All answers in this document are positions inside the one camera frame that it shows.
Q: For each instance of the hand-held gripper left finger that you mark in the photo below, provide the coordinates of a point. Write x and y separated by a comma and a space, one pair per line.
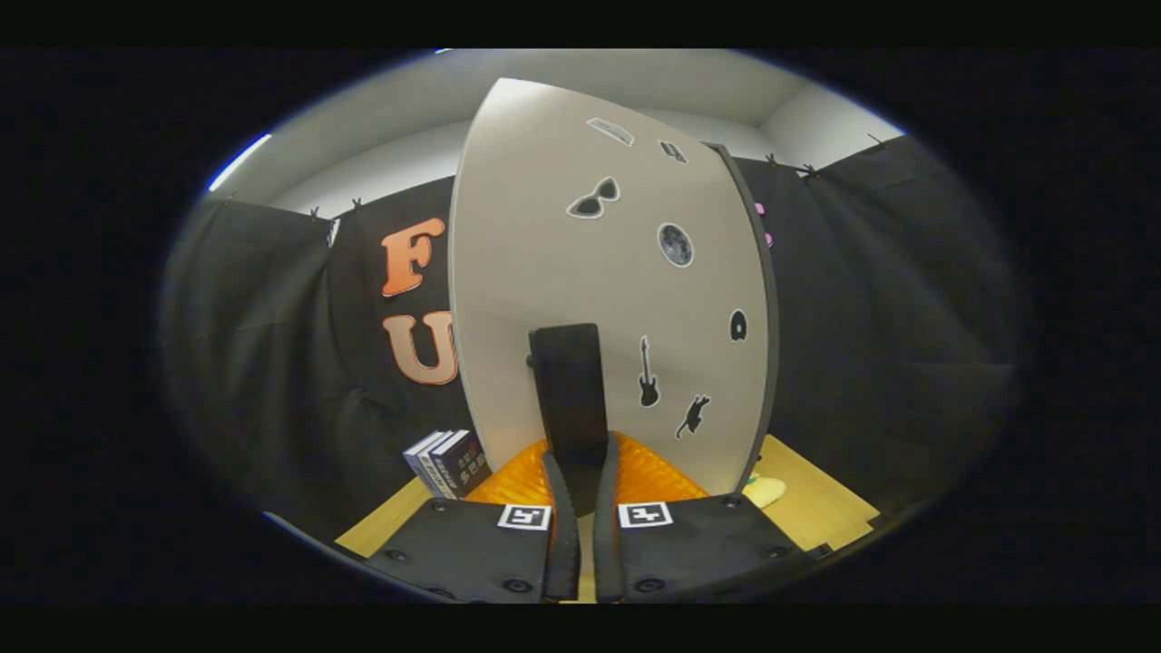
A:
564, 544

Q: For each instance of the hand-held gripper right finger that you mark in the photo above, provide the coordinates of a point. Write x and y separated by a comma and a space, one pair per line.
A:
606, 553

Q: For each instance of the white cabinet door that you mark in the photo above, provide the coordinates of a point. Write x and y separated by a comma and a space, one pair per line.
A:
544, 227

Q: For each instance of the dark blue book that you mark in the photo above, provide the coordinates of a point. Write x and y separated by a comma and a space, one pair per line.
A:
467, 467

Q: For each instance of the white spine book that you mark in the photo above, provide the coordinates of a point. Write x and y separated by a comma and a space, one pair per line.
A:
438, 467

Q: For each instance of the pale blue book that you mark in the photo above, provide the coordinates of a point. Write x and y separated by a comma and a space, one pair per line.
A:
419, 456

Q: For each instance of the yellow plush toy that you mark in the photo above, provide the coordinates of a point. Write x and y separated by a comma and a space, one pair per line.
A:
765, 492

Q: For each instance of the narrow ceiling light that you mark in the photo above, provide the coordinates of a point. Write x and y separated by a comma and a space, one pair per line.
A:
238, 163

